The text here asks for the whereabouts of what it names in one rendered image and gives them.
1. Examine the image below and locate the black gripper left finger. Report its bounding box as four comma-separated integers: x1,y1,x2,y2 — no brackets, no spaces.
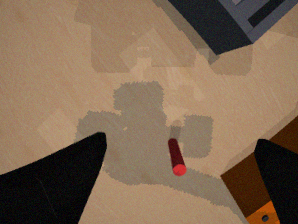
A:
0,132,108,224

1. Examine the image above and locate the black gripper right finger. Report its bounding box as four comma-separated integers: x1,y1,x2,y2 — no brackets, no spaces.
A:
254,139,298,224

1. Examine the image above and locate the dark red peg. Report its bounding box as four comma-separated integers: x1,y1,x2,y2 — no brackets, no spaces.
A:
168,139,186,176

